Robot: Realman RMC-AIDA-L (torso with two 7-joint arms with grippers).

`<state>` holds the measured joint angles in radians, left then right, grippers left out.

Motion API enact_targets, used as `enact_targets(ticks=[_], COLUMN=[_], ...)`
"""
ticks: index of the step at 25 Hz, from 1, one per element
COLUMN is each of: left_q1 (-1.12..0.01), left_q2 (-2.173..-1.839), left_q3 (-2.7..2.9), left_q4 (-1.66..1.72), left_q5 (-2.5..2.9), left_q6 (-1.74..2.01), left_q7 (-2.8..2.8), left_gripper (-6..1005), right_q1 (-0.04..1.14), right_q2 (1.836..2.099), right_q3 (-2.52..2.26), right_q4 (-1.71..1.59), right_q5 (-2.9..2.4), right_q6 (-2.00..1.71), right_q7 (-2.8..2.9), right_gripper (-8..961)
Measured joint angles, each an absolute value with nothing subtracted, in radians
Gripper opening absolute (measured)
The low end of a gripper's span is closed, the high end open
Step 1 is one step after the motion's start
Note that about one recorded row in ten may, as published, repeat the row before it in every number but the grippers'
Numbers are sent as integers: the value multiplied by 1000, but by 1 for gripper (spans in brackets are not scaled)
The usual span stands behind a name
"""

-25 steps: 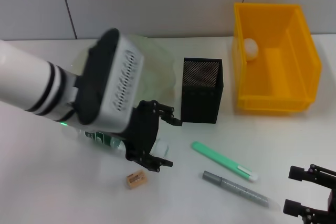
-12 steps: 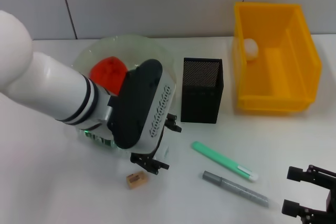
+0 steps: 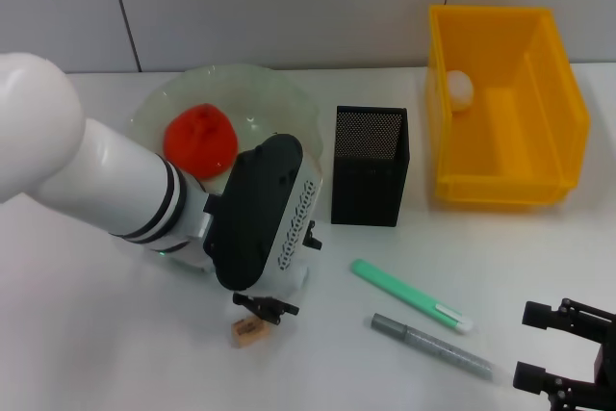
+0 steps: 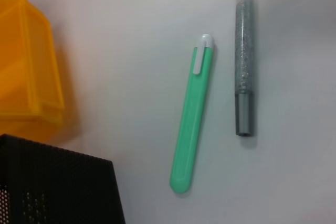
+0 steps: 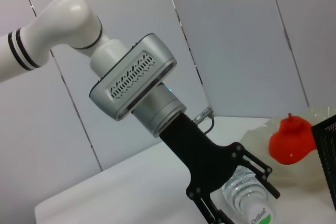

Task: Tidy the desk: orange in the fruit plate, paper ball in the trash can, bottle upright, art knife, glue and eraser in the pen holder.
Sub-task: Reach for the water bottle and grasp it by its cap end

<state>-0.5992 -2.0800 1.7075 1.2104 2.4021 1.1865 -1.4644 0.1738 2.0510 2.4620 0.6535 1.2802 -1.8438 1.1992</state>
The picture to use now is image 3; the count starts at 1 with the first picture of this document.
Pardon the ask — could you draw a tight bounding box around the mint green pen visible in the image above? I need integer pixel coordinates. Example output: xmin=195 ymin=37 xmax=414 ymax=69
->
xmin=350 ymin=258 xmax=475 ymax=335

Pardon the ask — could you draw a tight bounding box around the orange fruit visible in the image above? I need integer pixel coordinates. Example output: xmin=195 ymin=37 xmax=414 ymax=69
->
xmin=162 ymin=102 xmax=240 ymax=177

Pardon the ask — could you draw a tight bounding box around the green glass fruit plate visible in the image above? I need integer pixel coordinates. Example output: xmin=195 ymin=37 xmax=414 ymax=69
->
xmin=125 ymin=64 xmax=324 ymax=201

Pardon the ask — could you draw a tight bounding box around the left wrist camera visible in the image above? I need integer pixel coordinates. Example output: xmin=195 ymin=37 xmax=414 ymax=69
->
xmin=203 ymin=133 xmax=322 ymax=295

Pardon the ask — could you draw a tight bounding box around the yellow plastic bin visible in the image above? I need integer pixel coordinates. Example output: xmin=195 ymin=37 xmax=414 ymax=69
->
xmin=424 ymin=4 xmax=592 ymax=206

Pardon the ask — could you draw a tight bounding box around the white paper ball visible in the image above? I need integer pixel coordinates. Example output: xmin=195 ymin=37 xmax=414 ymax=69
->
xmin=444 ymin=69 xmax=475 ymax=115

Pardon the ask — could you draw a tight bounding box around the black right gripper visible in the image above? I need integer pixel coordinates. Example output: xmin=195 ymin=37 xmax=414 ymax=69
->
xmin=511 ymin=298 xmax=616 ymax=411

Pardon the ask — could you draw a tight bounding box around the small beige eraser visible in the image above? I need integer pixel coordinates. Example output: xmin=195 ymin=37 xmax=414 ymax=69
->
xmin=230 ymin=316 xmax=274 ymax=349

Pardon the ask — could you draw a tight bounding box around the black mesh pen holder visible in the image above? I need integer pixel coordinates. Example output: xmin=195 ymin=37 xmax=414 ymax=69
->
xmin=330 ymin=105 xmax=412 ymax=228

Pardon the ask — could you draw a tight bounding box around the silver marker pen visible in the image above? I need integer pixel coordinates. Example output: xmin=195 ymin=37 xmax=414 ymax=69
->
xmin=371 ymin=312 xmax=498 ymax=382

